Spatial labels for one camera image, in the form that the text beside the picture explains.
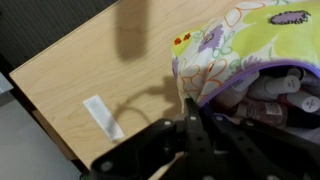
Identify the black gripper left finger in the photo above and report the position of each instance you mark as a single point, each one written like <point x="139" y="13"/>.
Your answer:
<point x="198" y="144"/>

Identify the white paper strip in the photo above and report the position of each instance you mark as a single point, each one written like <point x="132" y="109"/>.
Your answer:
<point x="101" y="114"/>

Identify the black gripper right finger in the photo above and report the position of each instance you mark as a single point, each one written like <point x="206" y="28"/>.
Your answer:
<point x="267" y="153"/>

